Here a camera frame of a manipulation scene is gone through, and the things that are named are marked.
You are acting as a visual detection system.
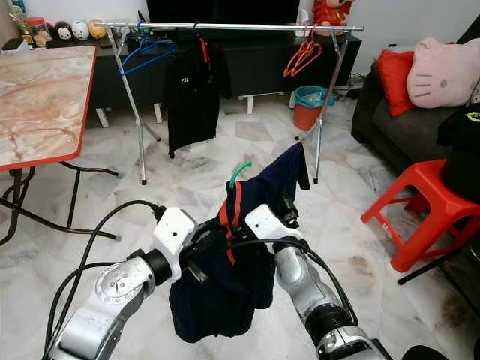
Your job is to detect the red laughing buddha statue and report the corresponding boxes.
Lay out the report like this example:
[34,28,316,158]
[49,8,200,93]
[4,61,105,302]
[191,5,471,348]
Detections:
[311,0,357,27]

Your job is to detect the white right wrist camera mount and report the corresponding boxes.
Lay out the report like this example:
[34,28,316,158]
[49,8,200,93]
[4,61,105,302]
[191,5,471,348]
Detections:
[244,204,301,256]

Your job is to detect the white round toy figure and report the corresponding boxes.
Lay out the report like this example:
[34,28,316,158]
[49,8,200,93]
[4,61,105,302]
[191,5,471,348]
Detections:
[71,19,91,41]

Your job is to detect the black round basket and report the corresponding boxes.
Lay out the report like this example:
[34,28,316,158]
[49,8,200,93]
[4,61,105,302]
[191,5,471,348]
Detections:
[439,150,480,205]

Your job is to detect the yellow round toy figure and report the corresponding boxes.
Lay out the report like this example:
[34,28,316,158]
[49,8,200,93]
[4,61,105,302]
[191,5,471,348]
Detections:
[88,19,107,40]

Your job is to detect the black FSL polo shirt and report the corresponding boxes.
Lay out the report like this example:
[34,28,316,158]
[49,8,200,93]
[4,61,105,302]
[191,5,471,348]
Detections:
[166,34,230,158]

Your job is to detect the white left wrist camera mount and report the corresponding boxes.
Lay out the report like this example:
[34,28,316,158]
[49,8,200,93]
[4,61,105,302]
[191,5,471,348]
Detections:
[152,208,200,284]

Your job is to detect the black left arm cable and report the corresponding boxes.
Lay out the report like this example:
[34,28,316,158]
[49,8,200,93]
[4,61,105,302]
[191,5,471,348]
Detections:
[56,201,166,360]

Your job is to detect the black shirt green print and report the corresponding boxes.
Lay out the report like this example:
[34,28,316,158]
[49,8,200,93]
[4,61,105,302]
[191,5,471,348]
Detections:
[436,105,480,162]

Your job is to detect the navy polo shirt red collar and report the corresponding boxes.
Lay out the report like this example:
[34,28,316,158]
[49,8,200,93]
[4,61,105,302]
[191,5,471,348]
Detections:
[169,142,311,342]

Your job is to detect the green plastic hanger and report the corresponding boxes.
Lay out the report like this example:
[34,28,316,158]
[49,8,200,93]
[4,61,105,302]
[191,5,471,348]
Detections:
[229,161,254,188]

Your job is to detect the blue plastic hanger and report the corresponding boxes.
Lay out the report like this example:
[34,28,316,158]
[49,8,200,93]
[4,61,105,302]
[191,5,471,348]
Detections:
[118,24,177,76]

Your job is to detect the marble folding table red edge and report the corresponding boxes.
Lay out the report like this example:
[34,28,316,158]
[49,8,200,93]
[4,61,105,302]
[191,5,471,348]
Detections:
[0,46,121,248]

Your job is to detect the red plastic stool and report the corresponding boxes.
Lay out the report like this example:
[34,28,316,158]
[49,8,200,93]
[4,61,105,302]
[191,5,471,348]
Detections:
[360,157,480,273]

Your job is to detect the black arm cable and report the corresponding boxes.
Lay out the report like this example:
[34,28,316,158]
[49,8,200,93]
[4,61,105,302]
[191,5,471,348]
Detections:
[56,201,166,360]
[225,236,350,308]

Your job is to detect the red lidded jar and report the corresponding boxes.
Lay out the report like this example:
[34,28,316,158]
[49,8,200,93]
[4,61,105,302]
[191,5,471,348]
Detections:
[26,16,50,47]

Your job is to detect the black flat television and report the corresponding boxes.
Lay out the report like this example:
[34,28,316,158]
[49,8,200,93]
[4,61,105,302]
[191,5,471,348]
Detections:
[146,0,301,25]

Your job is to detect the red cushion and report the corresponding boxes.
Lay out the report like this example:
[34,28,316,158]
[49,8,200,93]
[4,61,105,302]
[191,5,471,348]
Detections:
[376,49,417,119]

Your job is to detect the orange bin with teal bag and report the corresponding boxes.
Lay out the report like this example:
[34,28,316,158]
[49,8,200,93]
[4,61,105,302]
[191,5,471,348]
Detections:
[292,85,331,131]

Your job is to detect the black TV cabinet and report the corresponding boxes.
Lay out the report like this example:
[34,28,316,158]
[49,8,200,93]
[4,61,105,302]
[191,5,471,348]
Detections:
[45,31,362,128]

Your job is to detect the pink cat face cushion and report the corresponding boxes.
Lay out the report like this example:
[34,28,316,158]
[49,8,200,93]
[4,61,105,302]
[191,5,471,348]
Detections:
[406,36,480,110]

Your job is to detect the red plastic hanger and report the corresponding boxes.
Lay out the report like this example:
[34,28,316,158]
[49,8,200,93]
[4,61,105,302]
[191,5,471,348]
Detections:
[283,33,317,78]
[288,30,322,75]

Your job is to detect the white pink tissue box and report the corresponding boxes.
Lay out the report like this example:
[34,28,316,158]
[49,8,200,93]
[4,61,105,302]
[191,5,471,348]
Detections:
[296,9,312,37]

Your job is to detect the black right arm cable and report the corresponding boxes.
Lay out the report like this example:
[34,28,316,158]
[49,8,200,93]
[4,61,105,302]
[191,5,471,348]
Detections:
[225,236,350,308]

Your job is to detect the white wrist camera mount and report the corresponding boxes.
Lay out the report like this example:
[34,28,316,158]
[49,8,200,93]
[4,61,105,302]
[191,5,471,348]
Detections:
[244,204,301,256]
[152,208,200,284]

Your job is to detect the black folding chair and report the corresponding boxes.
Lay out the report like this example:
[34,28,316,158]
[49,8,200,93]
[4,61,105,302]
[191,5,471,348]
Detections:
[397,251,480,316]

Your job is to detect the silver metal clothes rack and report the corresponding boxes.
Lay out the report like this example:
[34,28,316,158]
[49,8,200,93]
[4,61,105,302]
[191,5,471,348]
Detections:
[96,21,365,186]

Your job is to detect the dark brown fabric sofa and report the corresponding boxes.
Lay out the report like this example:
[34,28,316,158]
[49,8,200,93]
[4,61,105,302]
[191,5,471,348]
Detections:
[351,15,480,177]

